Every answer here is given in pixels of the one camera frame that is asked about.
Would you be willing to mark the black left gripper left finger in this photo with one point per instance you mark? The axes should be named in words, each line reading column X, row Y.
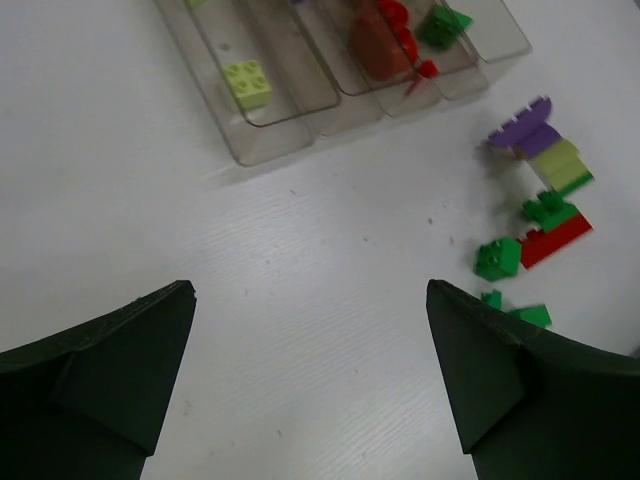
column 89, row 402

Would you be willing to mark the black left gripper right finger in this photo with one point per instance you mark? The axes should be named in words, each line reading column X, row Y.
column 529, row 403

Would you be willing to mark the green lego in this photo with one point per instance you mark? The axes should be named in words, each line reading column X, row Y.
column 498, row 259
column 441, row 27
column 492, row 298
column 550, row 209
column 537, row 315

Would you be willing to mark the tall red lego brick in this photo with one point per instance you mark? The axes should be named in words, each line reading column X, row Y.
column 538, row 245

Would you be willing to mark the yellow-green lego block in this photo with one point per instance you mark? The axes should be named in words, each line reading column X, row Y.
column 561, row 169

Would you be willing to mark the purple lego block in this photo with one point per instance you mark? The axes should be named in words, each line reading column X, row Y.
column 528, row 132

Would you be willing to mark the small red lego brick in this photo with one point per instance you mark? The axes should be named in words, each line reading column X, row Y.
column 424, row 71

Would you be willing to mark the yellow lego brick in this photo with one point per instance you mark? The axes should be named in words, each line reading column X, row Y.
column 245, row 85

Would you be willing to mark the red lego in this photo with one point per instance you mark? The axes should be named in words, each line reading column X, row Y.
column 377, row 49

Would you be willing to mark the red square lego brick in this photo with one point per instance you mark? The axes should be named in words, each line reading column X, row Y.
column 397, row 15

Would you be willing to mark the clear bin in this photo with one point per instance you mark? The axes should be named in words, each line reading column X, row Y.
column 494, row 33
column 227, row 54
column 325, row 85
column 460, row 75

